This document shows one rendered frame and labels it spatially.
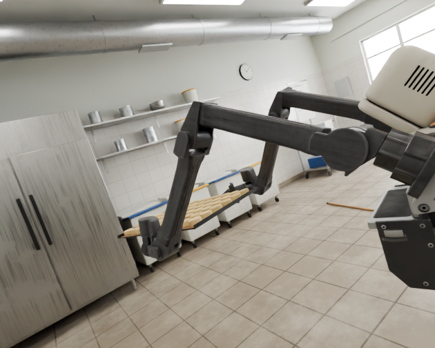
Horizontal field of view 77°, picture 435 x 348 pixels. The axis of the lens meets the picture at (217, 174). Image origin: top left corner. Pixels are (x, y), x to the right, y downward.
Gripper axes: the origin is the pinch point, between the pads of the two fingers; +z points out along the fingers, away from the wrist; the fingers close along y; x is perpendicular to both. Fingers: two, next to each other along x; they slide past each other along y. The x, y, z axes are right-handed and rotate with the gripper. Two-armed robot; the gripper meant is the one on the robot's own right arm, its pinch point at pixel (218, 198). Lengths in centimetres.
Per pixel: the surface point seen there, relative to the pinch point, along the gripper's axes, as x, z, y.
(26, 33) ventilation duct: -130, 114, 182
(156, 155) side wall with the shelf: -286, 71, 47
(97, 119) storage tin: -229, 115, 113
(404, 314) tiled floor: -9, -76, -101
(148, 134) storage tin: -261, 67, 76
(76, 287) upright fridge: -126, 162, -55
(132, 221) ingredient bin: -187, 108, -23
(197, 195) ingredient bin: -237, 30, -27
